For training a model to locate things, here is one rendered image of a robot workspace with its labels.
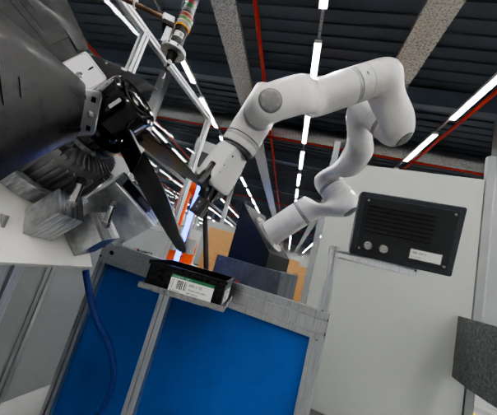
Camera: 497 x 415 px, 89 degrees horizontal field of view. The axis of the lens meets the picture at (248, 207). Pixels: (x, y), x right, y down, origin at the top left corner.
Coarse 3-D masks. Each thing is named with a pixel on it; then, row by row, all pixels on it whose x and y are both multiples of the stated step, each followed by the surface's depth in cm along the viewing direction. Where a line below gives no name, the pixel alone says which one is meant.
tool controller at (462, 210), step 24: (360, 216) 75; (384, 216) 73; (408, 216) 71; (432, 216) 68; (456, 216) 67; (360, 240) 75; (384, 240) 73; (408, 240) 71; (432, 240) 69; (456, 240) 67; (408, 264) 71; (432, 264) 69
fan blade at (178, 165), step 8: (144, 144) 73; (152, 152) 78; (160, 152) 75; (168, 152) 72; (160, 160) 83; (168, 160) 79; (176, 160) 75; (176, 168) 84; (184, 168) 78; (192, 176) 81
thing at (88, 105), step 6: (90, 90) 47; (90, 96) 48; (96, 96) 50; (90, 102) 48; (96, 102) 50; (84, 108) 47; (90, 108) 49; (96, 108) 51; (84, 114) 48; (96, 114) 52; (84, 120) 49; (90, 120) 50; (96, 120) 52; (84, 126) 49; (78, 132) 48; (84, 132) 50; (90, 132) 52
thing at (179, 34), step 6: (180, 24) 72; (174, 30) 72; (180, 30) 72; (186, 30) 73; (174, 36) 71; (180, 36) 72; (180, 42) 72; (168, 54) 71; (174, 54) 71; (174, 60) 72
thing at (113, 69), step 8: (96, 56) 78; (104, 64) 76; (112, 64) 79; (104, 72) 72; (112, 72) 73; (120, 72) 76; (128, 72) 81; (128, 80) 73; (136, 80) 77; (144, 80) 85; (144, 88) 75; (152, 88) 81
